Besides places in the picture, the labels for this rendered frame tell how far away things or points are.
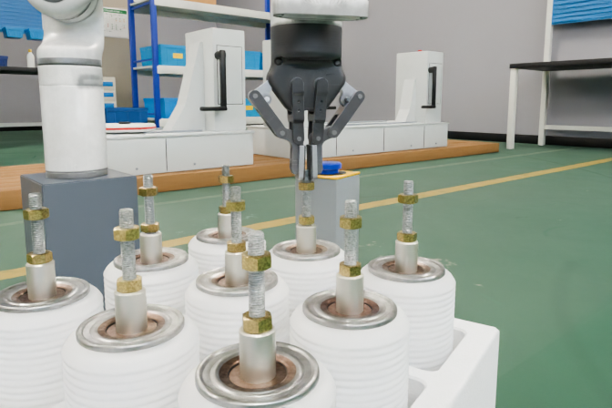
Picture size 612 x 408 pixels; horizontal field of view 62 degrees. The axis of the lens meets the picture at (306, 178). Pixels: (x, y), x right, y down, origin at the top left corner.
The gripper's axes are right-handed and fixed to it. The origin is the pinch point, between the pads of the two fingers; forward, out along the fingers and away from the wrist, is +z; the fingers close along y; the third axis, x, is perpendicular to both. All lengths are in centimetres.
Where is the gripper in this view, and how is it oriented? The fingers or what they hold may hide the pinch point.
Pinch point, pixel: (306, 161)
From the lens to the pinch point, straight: 55.8
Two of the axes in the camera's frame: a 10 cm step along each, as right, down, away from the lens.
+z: 0.0, 9.9, 1.5
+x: 2.2, 1.4, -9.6
